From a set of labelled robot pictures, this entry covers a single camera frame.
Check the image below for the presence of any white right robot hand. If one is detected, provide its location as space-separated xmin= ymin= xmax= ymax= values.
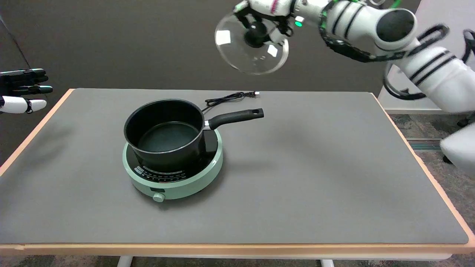
xmin=233 ymin=0 xmax=306 ymax=46

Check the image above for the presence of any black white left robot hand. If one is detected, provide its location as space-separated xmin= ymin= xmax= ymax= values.
xmin=0 ymin=69 xmax=53 ymax=115

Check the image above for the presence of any black power cord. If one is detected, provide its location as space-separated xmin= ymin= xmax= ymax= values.
xmin=202 ymin=91 xmax=260 ymax=112

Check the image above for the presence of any grey table mat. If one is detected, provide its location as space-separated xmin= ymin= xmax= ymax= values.
xmin=0 ymin=89 xmax=469 ymax=244

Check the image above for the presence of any black saucepan with handle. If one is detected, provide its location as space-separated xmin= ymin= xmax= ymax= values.
xmin=124 ymin=99 xmax=264 ymax=172

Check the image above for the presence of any mint green induction cooker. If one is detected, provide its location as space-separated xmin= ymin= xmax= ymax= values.
xmin=122 ymin=129 xmax=224 ymax=203

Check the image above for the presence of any glass pot lid black knob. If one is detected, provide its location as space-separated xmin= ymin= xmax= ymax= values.
xmin=215 ymin=12 xmax=289 ymax=75

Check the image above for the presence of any floor vent grille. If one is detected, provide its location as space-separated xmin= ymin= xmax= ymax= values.
xmin=407 ymin=138 xmax=443 ymax=150

